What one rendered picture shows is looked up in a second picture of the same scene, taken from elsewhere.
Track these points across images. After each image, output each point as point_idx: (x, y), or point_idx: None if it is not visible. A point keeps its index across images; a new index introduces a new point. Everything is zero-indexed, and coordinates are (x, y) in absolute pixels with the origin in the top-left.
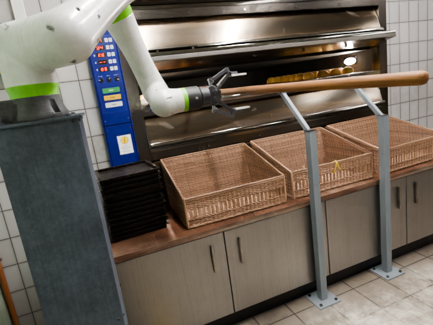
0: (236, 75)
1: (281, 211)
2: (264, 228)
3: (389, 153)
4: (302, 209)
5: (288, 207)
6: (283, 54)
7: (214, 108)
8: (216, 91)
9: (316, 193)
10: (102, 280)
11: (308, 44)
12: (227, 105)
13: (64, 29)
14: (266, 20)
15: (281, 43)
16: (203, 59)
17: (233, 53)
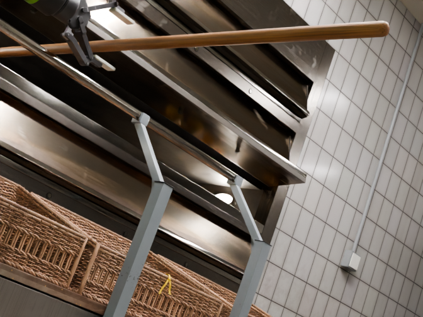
0: (121, 14)
1: (55, 290)
2: (12, 302)
3: (250, 308)
4: (87, 314)
5: (68, 293)
6: (148, 99)
7: (70, 31)
8: (85, 11)
9: (126, 291)
10: None
11: (194, 102)
12: (87, 41)
13: None
14: (150, 35)
15: (160, 72)
16: None
17: (90, 33)
